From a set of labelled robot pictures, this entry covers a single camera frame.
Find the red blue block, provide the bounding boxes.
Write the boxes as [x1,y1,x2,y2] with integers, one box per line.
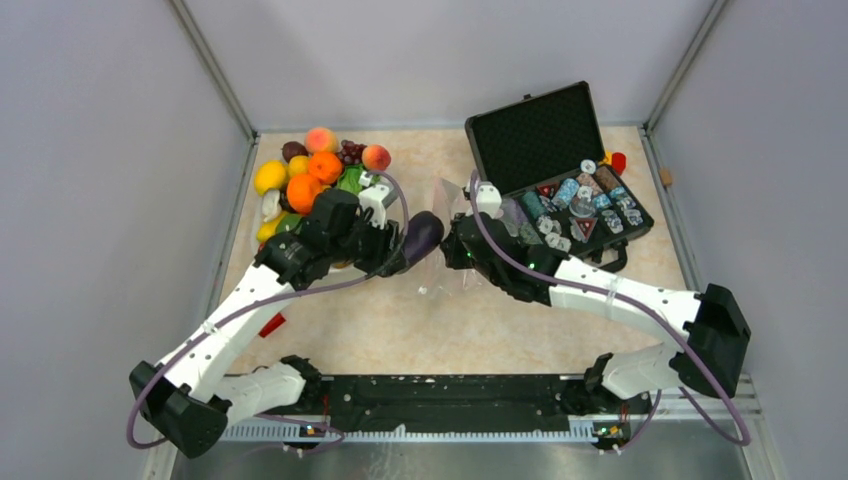
[258,313,286,338]

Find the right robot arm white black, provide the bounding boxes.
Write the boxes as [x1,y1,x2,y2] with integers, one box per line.
[440,214,751,412]

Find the dark plum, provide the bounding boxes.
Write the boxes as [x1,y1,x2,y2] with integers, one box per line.
[281,141,309,162]

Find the peach at back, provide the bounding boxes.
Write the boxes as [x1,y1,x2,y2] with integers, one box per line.
[304,127,340,154]

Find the small orange tangerine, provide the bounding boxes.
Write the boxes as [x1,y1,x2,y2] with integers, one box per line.
[308,152,344,185]

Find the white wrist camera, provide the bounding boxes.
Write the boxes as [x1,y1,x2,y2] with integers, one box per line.
[470,182,502,219]
[357,172,398,229]

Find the yellow lemon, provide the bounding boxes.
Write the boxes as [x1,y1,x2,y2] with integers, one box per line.
[253,160,289,197]

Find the peach at right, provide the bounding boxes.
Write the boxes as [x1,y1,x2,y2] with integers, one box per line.
[361,144,392,171]

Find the clear zip top bag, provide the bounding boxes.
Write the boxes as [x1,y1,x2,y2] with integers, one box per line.
[417,177,488,300]

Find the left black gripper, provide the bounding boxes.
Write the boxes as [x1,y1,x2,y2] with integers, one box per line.
[329,210,409,278]

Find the dark grapes bunch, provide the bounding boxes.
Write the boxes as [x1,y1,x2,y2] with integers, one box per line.
[337,139,367,166]

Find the large orange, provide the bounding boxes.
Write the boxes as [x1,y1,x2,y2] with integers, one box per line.
[286,173,328,215]

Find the black poker chip case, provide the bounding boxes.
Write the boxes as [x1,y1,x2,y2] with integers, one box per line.
[465,81,654,272]

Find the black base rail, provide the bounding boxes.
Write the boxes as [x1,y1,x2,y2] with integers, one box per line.
[276,374,651,434]

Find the green lettuce leaf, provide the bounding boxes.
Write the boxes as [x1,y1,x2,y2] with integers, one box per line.
[334,164,373,195]

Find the white fruit tray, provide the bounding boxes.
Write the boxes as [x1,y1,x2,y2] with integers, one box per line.
[254,172,403,277]

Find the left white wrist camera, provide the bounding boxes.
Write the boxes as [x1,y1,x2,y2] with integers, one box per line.
[357,172,398,229]

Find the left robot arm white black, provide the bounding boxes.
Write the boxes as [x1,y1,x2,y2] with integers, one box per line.
[126,184,411,459]

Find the red small object behind case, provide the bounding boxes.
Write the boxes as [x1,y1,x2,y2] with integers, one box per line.
[602,152,628,175]

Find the peach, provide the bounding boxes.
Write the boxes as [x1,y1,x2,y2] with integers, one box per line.
[304,127,340,154]
[361,144,392,171]

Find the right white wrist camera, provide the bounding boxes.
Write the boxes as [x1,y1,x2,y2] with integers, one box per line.
[470,182,502,219]

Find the purple eggplant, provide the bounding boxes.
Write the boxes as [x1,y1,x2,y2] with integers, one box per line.
[401,210,444,269]

